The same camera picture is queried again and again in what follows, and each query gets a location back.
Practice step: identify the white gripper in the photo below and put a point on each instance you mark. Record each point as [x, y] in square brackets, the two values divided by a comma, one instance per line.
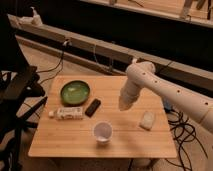
[126, 101]

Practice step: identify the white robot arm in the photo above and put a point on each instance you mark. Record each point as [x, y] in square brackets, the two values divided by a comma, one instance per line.
[139, 75]

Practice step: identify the black remote control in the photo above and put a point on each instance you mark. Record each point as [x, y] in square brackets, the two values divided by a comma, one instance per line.
[92, 107]

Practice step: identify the white plastic cup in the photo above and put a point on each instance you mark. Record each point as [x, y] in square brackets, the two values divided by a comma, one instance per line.
[102, 132]

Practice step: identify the blue box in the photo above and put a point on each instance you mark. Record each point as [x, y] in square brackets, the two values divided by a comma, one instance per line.
[167, 105]

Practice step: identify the wooden table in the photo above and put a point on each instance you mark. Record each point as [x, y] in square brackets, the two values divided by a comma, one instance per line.
[74, 138]

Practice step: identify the white toothpaste tube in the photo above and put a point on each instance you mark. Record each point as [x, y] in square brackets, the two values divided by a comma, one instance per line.
[64, 113]

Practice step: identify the green bowl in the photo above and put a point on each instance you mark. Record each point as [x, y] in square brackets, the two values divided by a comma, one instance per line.
[74, 93]

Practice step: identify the black chair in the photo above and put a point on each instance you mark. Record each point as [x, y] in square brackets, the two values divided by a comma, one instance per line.
[18, 81]

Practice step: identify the white spray bottle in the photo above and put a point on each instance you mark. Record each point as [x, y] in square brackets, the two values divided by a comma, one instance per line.
[36, 17]

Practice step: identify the white plug with cable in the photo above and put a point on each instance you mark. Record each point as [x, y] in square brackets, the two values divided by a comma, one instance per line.
[133, 61]

